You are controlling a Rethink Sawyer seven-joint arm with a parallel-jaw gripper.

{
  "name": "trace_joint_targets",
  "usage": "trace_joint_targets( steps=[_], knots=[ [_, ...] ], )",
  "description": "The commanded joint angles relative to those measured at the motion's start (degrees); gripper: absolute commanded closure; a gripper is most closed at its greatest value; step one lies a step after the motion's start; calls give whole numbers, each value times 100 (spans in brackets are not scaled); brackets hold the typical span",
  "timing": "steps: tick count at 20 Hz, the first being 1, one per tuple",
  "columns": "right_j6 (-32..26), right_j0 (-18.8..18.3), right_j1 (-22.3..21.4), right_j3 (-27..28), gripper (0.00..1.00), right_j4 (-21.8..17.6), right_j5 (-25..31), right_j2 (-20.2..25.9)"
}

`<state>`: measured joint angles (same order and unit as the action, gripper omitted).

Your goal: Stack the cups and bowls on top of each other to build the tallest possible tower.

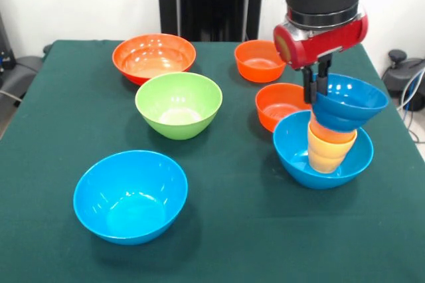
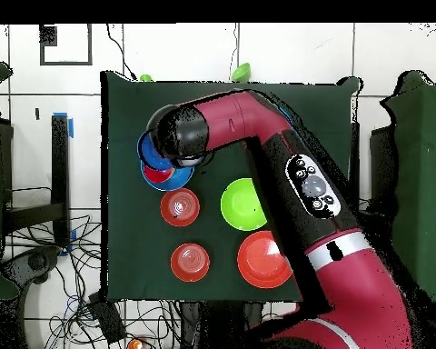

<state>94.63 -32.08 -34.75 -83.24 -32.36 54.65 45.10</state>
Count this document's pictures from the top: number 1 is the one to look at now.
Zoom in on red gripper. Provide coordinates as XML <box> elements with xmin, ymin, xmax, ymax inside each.
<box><xmin>272</xmin><ymin>6</ymin><xmax>370</xmax><ymax>104</ymax></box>

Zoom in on small dark blue bowl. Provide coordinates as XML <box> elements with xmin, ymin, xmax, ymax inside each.
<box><xmin>311</xmin><ymin>72</ymin><xmax>390</xmax><ymax>132</ymax></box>

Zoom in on dark green tablecloth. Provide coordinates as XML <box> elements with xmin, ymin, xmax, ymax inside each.
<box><xmin>0</xmin><ymin>39</ymin><xmax>425</xmax><ymax>283</ymax></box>

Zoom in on small plain orange bowl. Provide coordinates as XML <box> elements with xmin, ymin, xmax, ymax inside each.
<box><xmin>234</xmin><ymin>39</ymin><xmax>287</xmax><ymax>84</ymax></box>

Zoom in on white and blue cables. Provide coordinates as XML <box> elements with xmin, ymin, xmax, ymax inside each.
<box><xmin>396</xmin><ymin>66</ymin><xmax>425</xmax><ymax>144</ymax></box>

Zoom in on stack of yellow cups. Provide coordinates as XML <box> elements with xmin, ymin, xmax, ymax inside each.
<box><xmin>307</xmin><ymin>126</ymin><xmax>359</xmax><ymax>174</ymax></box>

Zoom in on orange bowl with ringed bottom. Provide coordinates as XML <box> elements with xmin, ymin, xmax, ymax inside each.
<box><xmin>255</xmin><ymin>82</ymin><xmax>315</xmax><ymax>134</ymax></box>

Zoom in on large blue bowl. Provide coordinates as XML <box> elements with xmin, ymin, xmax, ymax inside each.
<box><xmin>272</xmin><ymin>110</ymin><xmax>375</xmax><ymax>191</ymax></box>
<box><xmin>72</xmin><ymin>149</ymin><xmax>189</xmax><ymax>246</ymax></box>

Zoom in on large orange bowl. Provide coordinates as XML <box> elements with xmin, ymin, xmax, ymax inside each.
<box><xmin>112</xmin><ymin>33</ymin><xmax>197</xmax><ymax>86</ymax></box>

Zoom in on green bowl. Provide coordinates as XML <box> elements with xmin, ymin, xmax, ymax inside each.
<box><xmin>134</xmin><ymin>71</ymin><xmax>224</xmax><ymax>141</ymax></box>

